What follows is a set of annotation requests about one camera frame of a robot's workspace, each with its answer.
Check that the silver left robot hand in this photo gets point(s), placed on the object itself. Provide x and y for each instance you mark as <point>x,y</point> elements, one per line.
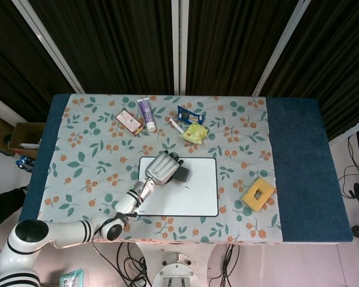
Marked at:
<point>161,169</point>

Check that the black board eraser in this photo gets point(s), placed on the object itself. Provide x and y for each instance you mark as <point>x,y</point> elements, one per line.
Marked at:
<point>184,175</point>

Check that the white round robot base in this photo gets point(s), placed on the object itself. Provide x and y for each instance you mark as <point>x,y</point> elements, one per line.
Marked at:
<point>176,269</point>

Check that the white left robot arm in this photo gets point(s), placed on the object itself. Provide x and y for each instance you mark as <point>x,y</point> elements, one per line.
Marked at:
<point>63,231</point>

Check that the white marker with red cap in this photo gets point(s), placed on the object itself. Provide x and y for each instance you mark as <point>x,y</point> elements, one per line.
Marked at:
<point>176,125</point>

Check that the crumpled yellow-green plastic bag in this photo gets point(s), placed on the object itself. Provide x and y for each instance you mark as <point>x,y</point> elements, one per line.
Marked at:
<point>195,133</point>

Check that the purple toothpaste tube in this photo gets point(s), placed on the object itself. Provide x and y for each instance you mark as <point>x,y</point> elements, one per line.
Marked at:
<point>146,113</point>

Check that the blue cookie snack packet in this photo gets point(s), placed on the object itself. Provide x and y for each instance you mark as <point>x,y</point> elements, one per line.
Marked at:
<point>190,115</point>

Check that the floral print tablecloth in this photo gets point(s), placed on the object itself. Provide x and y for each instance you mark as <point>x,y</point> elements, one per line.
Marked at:
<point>77,134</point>

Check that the yellow sponge with square hole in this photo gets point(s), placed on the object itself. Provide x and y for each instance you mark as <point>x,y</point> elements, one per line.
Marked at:
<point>249,197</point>

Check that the small blue floor object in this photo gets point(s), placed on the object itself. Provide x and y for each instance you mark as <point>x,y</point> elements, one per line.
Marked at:
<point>24,163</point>

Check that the brown cardboard box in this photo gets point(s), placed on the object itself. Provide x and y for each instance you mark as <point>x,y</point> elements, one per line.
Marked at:
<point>27,134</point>

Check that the teal packet on floor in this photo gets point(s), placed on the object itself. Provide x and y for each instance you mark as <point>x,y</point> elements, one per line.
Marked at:
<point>71,278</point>

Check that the blue felt table cover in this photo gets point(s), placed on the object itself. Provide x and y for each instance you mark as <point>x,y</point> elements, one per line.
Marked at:
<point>302,149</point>

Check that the black bulky floor object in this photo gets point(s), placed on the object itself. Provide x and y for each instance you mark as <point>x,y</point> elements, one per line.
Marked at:
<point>6,206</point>

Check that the white board with black frame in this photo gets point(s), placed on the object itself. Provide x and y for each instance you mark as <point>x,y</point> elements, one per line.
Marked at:
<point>197,191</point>

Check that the white upright frame post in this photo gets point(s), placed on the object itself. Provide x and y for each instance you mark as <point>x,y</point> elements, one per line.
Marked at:
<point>179,45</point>

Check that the white slanted frame post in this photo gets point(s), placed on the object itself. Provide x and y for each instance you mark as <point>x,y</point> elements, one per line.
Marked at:
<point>48,45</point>
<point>281,45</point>

